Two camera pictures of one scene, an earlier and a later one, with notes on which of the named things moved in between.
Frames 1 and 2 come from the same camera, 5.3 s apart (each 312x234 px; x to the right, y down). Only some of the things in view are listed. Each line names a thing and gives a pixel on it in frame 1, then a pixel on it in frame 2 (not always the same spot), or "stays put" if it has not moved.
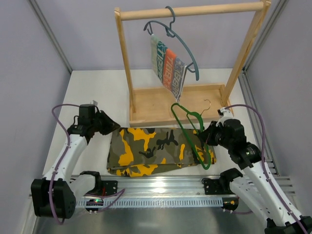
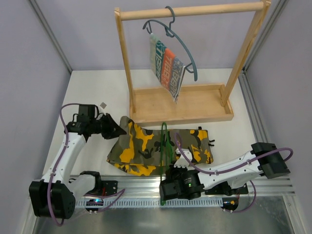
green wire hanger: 203,164 → 168,155
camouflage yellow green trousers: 145,151 stays put
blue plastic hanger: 171,32 stays put
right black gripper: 207,133 → 166,188
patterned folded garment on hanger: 168,67 stays put
